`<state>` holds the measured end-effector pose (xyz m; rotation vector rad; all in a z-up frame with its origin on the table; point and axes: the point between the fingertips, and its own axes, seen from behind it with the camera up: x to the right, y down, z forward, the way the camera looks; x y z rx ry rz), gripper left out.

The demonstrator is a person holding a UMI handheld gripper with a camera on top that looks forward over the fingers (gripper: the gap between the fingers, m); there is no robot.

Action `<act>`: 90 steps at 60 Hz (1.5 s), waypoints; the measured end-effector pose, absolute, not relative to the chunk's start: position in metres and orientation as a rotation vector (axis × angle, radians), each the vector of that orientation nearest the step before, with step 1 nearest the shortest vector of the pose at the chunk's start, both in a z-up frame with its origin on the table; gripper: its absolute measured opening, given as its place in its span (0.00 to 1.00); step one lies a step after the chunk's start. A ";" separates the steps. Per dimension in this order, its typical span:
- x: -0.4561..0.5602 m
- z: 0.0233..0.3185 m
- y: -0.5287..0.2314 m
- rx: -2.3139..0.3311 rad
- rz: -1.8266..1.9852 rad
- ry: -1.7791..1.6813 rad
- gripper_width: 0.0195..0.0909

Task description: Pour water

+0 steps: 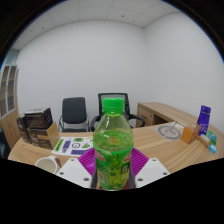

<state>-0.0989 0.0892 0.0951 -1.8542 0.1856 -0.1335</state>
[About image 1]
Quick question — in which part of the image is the small blue box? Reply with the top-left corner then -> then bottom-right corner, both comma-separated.
208,144 -> 218,155

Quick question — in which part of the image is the black leather sofa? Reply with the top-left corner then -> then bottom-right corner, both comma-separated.
0,128 -> 12,160

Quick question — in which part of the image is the sheet with grey ring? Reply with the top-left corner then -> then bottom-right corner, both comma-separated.
153,121 -> 186,143

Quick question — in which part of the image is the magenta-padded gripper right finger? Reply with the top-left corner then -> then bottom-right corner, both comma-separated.
128,147 -> 171,190

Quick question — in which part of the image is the white and brown cup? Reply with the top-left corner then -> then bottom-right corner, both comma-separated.
34,155 -> 62,175

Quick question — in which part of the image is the wooden shelf cabinet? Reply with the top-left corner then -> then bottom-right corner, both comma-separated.
0,64 -> 22,149

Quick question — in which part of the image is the small tan box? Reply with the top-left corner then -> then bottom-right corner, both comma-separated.
196,133 -> 212,148

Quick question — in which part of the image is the black mesh office chair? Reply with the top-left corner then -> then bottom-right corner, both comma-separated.
89,92 -> 147,133

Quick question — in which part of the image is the orange wooden box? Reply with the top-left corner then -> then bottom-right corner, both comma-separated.
179,123 -> 202,145

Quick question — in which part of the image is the black padded office chair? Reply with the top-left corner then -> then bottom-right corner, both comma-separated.
58,96 -> 90,133

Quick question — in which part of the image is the green box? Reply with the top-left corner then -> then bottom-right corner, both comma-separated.
205,129 -> 218,146

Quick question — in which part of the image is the purple box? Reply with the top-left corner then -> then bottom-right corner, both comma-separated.
196,105 -> 212,136

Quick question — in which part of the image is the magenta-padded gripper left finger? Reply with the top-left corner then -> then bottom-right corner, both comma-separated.
55,147 -> 99,190

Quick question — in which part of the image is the green drink bottle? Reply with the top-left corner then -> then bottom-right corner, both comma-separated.
92,97 -> 135,192

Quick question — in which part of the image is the printed paper sheet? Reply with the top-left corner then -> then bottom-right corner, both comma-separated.
50,135 -> 94,158

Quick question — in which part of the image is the dark brown carton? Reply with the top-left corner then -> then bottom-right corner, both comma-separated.
24,107 -> 54,130
26,126 -> 54,150

